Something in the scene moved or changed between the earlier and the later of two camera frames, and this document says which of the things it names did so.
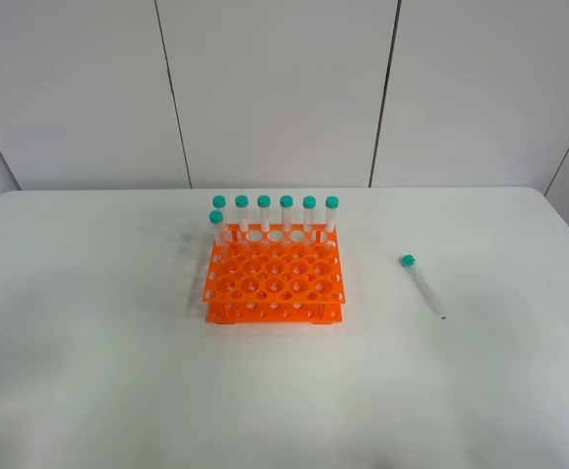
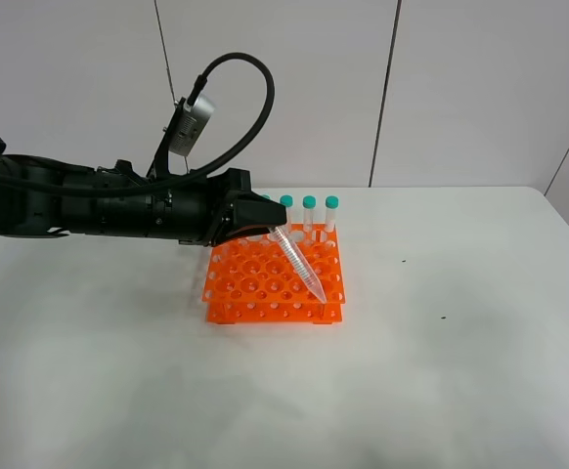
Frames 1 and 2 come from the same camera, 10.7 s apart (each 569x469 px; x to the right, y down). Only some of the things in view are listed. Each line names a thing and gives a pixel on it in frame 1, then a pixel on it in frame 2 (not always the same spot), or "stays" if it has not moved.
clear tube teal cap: x=423 y=287 to x=299 y=262
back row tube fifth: x=309 y=203 stays
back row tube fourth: x=286 y=203 stays
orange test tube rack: x=276 y=276 stays
